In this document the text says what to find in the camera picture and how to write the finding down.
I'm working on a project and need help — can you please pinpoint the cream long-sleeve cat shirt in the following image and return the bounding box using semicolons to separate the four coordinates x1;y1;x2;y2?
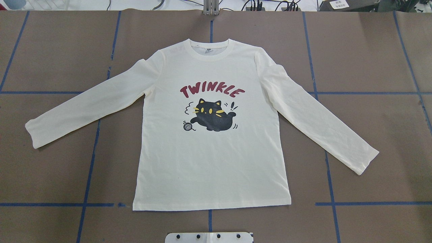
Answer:
25;39;379;211

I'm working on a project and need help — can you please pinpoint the aluminium frame post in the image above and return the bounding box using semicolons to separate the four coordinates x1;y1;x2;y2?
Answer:
203;0;220;16

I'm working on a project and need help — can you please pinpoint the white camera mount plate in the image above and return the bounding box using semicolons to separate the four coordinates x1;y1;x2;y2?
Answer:
165;232;254;243

